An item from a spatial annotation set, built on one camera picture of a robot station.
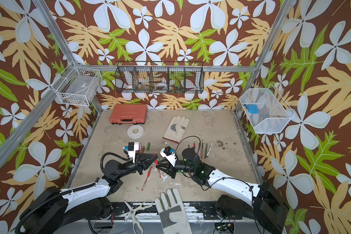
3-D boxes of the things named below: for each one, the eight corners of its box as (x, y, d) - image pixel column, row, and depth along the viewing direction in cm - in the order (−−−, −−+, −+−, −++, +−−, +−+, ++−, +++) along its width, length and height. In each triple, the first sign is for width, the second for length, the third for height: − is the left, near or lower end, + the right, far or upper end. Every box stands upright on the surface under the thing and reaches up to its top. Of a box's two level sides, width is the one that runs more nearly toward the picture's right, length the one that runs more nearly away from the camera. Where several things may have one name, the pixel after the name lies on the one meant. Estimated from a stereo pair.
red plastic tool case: (111, 125, 112) (108, 121, 108) (117, 108, 125) (115, 103, 120) (145, 125, 113) (144, 121, 108) (148, 108, 125) (147, 103, 121)
